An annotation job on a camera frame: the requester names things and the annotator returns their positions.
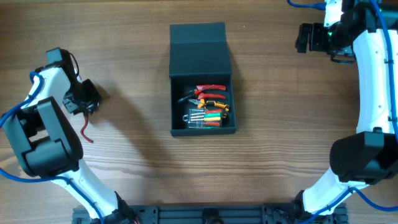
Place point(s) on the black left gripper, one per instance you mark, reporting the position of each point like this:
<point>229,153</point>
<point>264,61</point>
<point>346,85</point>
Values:
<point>86,101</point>

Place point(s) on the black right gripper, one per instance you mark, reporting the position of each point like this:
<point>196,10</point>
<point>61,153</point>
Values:
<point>304,37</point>

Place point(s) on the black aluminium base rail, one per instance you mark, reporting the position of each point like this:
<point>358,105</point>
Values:
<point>266,213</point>

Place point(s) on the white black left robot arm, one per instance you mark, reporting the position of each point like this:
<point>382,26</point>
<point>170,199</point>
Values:
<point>46,145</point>

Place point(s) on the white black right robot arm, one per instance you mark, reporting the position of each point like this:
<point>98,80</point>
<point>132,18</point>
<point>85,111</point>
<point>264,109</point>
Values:
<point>364,33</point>

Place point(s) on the clear pack coloured screwdrivers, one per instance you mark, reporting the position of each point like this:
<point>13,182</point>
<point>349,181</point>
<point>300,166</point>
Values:
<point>204,119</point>

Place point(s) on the dark green open box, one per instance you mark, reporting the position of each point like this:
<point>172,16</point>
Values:
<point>199,54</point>

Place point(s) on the orange black needle-nose pliers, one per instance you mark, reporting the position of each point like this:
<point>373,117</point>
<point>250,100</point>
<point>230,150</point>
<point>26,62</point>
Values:
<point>204,103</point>

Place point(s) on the black red small screwdriver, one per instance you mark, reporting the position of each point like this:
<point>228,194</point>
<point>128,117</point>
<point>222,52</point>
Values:
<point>194,92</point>

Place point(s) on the red handled snips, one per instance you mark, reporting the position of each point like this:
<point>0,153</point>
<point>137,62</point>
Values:
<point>212,93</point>

